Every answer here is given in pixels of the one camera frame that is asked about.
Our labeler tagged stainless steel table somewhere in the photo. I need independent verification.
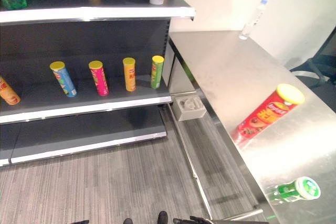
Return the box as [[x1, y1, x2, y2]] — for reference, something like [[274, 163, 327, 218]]
[[162, 30, 336, 224]]

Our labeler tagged grey moulded tray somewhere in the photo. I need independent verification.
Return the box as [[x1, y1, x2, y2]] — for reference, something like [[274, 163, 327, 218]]
[[174, 95, 207, 122]]

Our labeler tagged dark grey shelving unit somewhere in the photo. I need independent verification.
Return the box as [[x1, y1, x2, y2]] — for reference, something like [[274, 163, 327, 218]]
[[0, 0, 197, 167]]

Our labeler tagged red chips can yellow lid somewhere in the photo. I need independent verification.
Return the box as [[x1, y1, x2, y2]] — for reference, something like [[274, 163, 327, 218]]
[[230, 83, 306, 148]]

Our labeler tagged orange chips can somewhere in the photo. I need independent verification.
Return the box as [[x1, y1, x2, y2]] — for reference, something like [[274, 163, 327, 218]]
[[0, 76, 22, 106]]

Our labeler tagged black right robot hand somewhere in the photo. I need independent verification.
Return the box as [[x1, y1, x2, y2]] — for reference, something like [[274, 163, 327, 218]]
[[172, 215, 214, 224]]

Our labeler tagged clear water bottle blue cap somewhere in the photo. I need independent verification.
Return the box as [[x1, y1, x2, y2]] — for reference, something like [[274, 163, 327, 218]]
[[238, 0, 269, 41]]

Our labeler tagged green chips can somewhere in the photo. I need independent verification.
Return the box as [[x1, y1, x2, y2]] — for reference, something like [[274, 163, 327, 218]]
[[150, 55, 165, 90]]

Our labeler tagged pink chips can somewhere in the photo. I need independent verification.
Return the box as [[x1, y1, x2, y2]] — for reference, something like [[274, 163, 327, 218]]
[[88, 60, 110, 97]]

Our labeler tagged green bottle white cap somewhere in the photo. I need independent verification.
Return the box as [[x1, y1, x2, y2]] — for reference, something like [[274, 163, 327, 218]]
[[267, 176, 322, 205]]

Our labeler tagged black office chair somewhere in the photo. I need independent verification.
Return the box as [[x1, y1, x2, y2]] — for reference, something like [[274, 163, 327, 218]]
[[289, 28, 336, 87]]

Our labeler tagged blue chips can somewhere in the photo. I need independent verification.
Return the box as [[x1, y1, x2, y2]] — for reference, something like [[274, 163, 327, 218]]
[[49, 61, 78, 98]]

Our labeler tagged yellow-orange chips can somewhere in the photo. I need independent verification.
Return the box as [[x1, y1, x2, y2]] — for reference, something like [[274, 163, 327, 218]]
[[122, 57, 137, 93]]

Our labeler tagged dark robot right foot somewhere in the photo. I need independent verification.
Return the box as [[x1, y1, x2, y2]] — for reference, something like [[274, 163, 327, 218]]
[[157, 210, 169, 224]]

